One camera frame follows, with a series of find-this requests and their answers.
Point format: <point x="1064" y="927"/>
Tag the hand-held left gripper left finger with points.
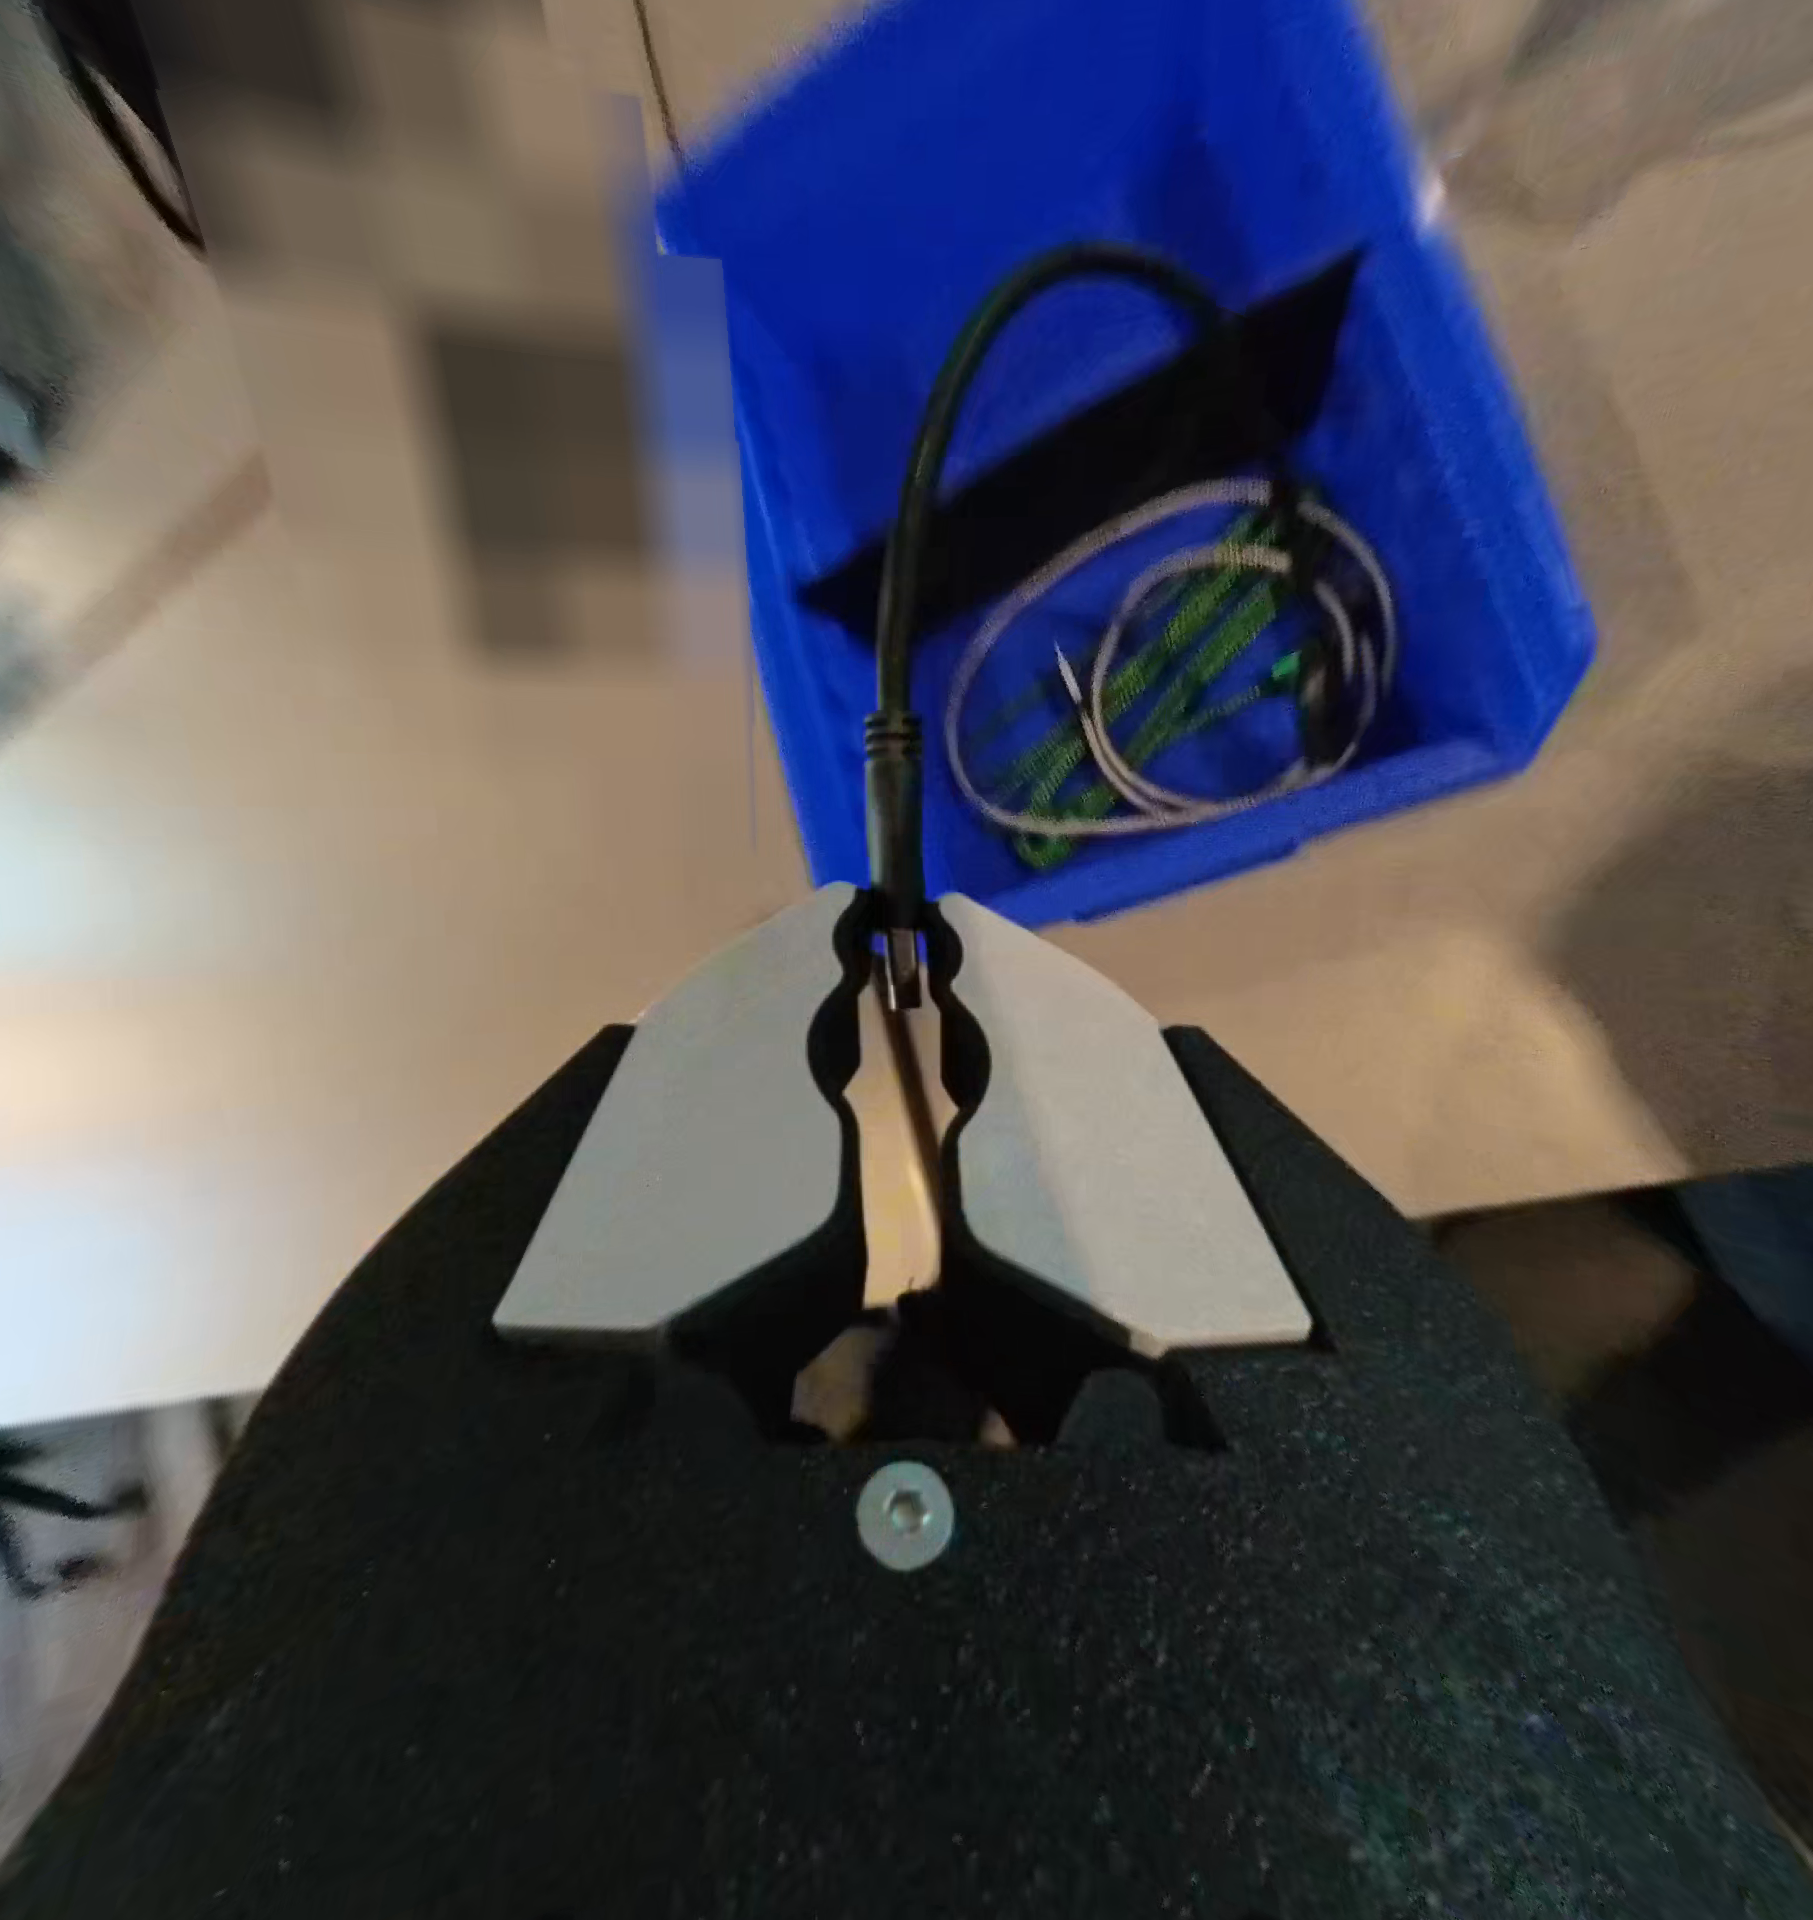
<point x="694" y="1184"/>

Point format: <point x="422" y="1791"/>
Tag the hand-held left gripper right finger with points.
<point x="1131" y="1184"/>

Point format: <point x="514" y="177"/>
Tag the blue plastic bin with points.
<point x="996" y="151"/>

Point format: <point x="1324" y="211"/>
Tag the black bin divider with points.
<point x="1115" y="436"/>

